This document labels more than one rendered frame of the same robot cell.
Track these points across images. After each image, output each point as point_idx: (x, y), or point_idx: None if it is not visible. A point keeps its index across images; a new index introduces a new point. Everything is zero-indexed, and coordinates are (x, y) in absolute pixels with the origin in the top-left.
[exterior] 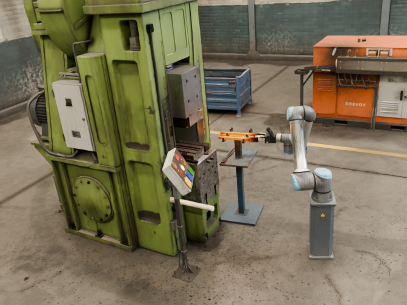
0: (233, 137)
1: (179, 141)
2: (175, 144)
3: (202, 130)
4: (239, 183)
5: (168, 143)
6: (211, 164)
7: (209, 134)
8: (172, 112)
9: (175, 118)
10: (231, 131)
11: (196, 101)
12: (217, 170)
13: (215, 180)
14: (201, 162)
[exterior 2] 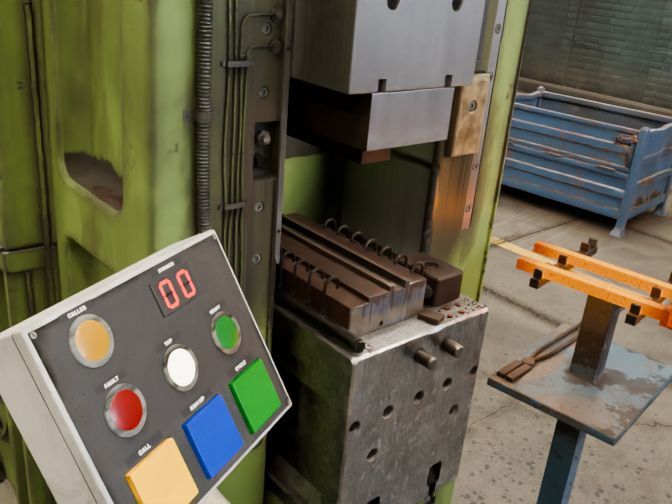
0: (588, 282)
1: (355, 230)
2: (277, 226)
3: (457, 210)
4: (553, 481)
5: (231, 203)
6: (439, 372)
7: (489, 238)
8: (295, 52)
9: (314, 96)
10: (587, 255)
11: (445, 30)
12: (465, 406)
13: (443, 446)
14: (382, 353)
